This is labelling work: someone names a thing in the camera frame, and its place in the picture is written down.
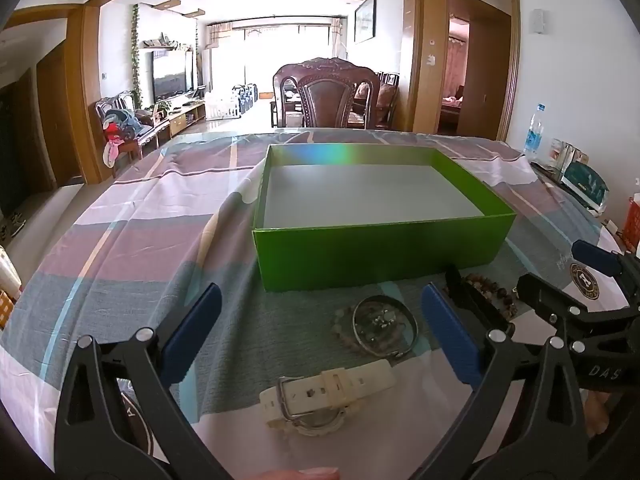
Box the cream white wristwatch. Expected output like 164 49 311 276
259 359 396 437

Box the person's right hand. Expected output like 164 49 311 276
584 390 611 438

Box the wooden armchair with clothes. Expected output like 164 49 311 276
94 91 170 177

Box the green hanging vine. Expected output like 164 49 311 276
130 4 142 110

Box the flat screen television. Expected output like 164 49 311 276
151 49 194 100

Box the metal bangle bracelet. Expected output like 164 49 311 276
350 294 420 360

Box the framed wall picture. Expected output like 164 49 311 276
354 0 376 42

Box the wooden sofa with cushions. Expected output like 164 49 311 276
348 73 399 130

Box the person's left hand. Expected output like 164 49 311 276
250 467 341 480

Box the green cardboard box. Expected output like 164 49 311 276
253 143 515 292

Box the carved dark wooden chair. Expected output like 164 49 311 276
272 58 380 129

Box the brown wooden bead bracelet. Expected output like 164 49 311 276
462 272 521 321

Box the plastic water bottle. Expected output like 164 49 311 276
524 103 546 160

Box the wooden tv cabinet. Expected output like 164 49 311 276
157 100 206 139

